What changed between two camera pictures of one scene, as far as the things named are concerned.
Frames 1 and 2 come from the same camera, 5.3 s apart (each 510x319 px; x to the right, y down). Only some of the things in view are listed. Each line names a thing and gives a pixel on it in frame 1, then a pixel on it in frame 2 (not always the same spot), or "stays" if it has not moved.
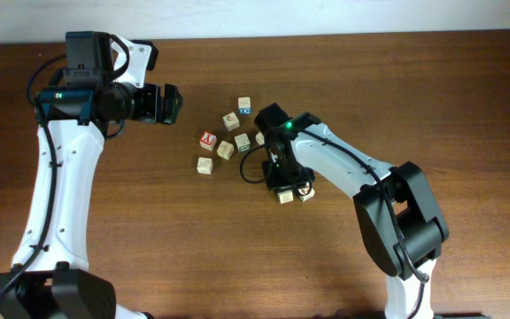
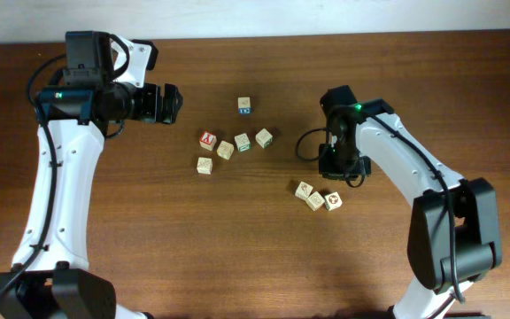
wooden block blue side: (244, 105) stays
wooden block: (285, 197) -> (315, 201)
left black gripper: (151, 93) stays
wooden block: (231, 121) -> (304, 190)
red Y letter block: (208, 140) stays
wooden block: (204, 166) stays
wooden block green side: (243, 142) stays
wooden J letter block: (225, 150) stays
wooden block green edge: (260, 138) stays
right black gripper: (288, 182) -> (341, 173)
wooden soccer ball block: (304, 196) -> (332, 201)
